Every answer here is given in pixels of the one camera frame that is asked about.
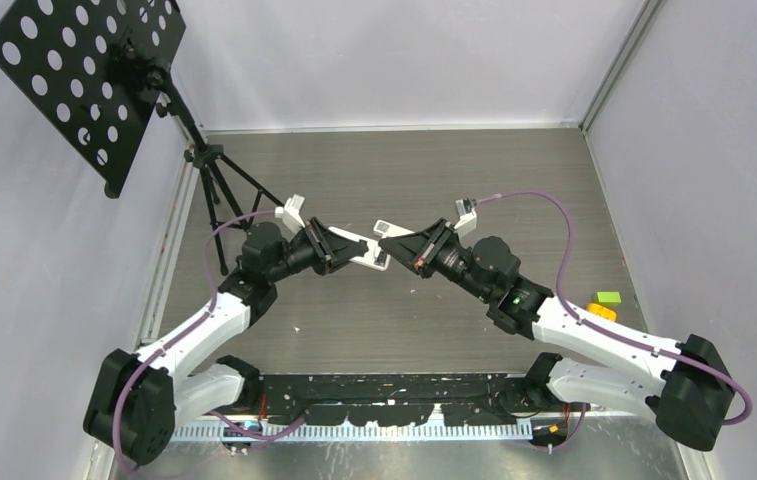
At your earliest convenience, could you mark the orange block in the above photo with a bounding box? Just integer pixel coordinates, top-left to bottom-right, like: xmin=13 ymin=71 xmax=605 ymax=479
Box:
xmin=587 ymin=303 xmax=617 ymax=322

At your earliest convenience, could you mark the long white remote control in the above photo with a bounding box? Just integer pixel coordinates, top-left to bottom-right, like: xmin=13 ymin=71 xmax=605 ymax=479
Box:
xmin=373 ymin=220 xmax=413 ymax=238

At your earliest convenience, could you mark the green block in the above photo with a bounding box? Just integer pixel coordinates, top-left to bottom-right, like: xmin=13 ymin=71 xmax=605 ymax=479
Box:
xmin=593 ymin=291 xmax=622 ymax=308

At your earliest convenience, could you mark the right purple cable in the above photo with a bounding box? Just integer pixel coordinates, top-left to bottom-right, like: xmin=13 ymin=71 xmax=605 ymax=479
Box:
xmin=473 ymin=190 xmax=754 ymax=454

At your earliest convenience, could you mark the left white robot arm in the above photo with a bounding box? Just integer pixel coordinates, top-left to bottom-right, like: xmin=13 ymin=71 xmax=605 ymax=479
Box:
xmin=82 ymin=218 xmax=386 ymax=466

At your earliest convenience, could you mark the purple cable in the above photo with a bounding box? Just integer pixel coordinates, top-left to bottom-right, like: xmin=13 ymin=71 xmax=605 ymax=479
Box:
xmin=111 ymin=209 xmax=280 ymax=475
xmin=473 ymin=190 xmax=754 ymax=454

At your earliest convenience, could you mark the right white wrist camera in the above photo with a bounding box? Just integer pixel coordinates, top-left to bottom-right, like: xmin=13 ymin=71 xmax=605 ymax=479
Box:
xmin=453 ymin=198 xmax=478 ymax=238

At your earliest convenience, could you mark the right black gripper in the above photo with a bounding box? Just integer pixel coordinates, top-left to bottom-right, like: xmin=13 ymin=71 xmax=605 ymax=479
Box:
xmin=379 ymin=218 xmax=493 ymax=303

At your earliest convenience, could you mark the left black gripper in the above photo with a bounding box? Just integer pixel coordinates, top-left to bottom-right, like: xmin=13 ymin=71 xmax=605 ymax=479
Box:
xmin=267 ymin=218 xmax=367 ymax=284

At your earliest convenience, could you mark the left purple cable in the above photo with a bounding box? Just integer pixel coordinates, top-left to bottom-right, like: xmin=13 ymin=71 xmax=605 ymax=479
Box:
xmin=111 ymin=209 xmax=280 ymax=475

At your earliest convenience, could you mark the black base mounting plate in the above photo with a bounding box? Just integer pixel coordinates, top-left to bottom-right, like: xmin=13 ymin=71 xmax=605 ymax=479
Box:
xmin=196 ymin=372 xmax=591 ymax=429

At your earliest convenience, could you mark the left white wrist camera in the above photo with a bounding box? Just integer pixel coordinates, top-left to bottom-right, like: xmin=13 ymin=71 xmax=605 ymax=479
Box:
xmin=274 ymin=194 xmax=305 ymax=234

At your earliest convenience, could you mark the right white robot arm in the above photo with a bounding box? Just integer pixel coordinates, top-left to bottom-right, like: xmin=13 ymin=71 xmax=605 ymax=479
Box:
xmin=374 ymin=220 xmax=734 ymax=452

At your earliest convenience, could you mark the black perforated music stand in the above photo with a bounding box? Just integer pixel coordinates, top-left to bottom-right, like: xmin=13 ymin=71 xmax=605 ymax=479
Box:
xmin=0 ymin=0 xmax=287 ymax=276

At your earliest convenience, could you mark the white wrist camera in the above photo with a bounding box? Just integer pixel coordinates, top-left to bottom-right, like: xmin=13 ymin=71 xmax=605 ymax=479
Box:
xmin=274 ymin=194 xmax=305 ymax=234
xmin=453 ymin=198 xmax=478 ymax=238

